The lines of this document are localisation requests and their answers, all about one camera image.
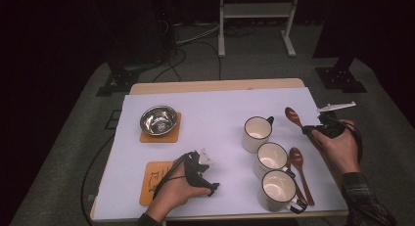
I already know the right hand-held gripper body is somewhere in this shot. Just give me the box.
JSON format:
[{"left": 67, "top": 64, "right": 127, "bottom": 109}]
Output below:
[{"left": 314, "top": 101, "right": 357, "bottom": 139}]

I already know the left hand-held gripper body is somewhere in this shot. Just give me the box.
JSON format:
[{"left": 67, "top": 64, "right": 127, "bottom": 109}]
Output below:
[{"left": 183, "top": 148, "right": 216, "bottom": 190}]

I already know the brown wooden spoon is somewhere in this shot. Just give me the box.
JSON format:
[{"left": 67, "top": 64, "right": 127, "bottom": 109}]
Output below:
[
  {"left": 284, "top": 107, "right": 314, "bottom": 136},
  {"left": 288, "top": 147, "right": 316, "bottom": 206}
]

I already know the engraved wooden coaster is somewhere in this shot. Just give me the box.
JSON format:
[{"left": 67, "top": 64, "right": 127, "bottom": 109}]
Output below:
[
  {"left": 139, "top": 160, "right": 179, "bottom": 206},
  {"left": 139, "top": 112, "right": 182, "bottom": 144}
]

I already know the white mug black rim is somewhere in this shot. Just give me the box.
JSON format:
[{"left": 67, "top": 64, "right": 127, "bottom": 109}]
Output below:
[
  {"left": 257, "top": 168, "right": 308, "bottom": 215},
  {"left": 254, "top": 141, "right": 297, "bottom": 180},
  {"left": 242, "top": 115, "right": 275, "bottom": 155}
]

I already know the shiny steel bowl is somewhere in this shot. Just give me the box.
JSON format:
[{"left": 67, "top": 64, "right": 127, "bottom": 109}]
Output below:
[{"left": 139, "top": 105, "right": 179, "bottom": 137}]

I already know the person's left hand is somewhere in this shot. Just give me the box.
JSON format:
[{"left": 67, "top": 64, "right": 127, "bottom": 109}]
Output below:
[{"left": 145, "top": 158, "right": 211, "bottom": 224}]

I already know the person's right hand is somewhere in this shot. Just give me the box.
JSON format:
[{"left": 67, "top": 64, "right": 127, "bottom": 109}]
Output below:
[{"left": 311, "top": 119, "right": 362, "bottom": 176}]

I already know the black stand base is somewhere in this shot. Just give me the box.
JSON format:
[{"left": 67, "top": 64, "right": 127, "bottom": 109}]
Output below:
[
  {"left": 314, "top": 54, "right": 368, "bottom": 94},
  {"left": 96, "top": 64, "right": 141, "bottom": 97}
]

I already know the white table cover sheet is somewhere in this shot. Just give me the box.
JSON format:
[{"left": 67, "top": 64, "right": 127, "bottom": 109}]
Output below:
[{"left": 92, "top": 86, "right": 350, "bottom": 222}]

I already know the white metal stand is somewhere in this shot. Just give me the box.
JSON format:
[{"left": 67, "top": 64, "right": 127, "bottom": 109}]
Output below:
[{"left": 217, "top": 0, "right": 301, "bottom": 59}]

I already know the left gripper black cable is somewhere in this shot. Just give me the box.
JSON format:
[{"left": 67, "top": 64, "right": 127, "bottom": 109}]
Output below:
[{"left": 152, "top": 152, "right": 194, "bottom": 201}]

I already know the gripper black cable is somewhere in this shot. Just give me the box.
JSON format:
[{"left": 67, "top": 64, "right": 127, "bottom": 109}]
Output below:
[
  {"left": 344, "top": 120, "right": 364, "bottom": 165},
  {"left": 152, "top": 152, "right": 194, "bottom": 201}
]

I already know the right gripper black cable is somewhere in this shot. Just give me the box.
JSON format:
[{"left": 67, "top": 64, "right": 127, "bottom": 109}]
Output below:
[{"left": 344, "top": 120, "right": 364, "bottom": 165}]

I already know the black floor cable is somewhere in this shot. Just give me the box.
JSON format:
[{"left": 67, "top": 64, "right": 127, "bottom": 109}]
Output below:
[
  {"left": 76, "top": 132, "right": 115, "bottom": 226},
  {"left": 151, "top": 39, "right": 223, "bottom": 83}
]

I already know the white floor cable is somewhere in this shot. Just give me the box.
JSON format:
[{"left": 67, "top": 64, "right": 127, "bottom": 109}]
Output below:
[{"left": 175, "top": 22, "right": 220, "bottom": 46}]

